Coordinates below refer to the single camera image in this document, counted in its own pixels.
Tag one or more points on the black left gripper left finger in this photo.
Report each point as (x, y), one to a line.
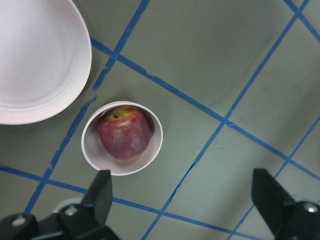
(99, 196)

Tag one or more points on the pink plate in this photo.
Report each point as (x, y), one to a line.
(45, 59)

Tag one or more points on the pink bowl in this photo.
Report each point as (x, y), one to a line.
(97, 156)

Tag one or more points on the red apple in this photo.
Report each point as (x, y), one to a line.
(124, 132)

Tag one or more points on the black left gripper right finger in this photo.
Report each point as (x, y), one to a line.
(271, 200)

